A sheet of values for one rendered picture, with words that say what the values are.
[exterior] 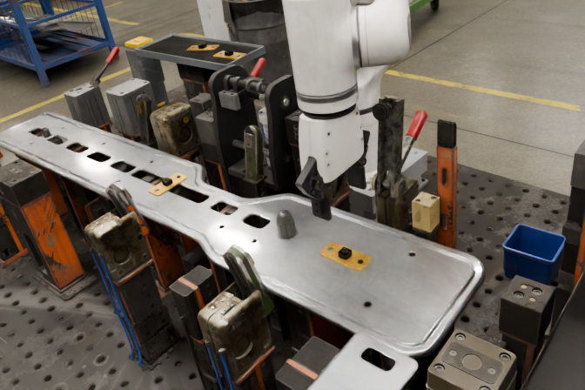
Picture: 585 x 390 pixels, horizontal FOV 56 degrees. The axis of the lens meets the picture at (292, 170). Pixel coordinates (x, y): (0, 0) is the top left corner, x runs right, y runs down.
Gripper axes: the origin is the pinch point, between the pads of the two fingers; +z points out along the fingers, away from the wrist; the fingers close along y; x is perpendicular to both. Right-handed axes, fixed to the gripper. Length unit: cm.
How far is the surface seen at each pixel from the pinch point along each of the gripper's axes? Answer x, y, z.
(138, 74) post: -95, -30, 5
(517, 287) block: 27.6, 1.1, 4.4
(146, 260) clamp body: -38.8, 14.4, 18.8
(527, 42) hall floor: -100, -373, 113
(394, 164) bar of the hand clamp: 1.5, -13.5, 1.4
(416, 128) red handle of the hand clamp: 0.5, -22.8, -0.8
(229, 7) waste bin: -245, -204, 44
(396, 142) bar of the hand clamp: 1.6, -14.3, -2.6
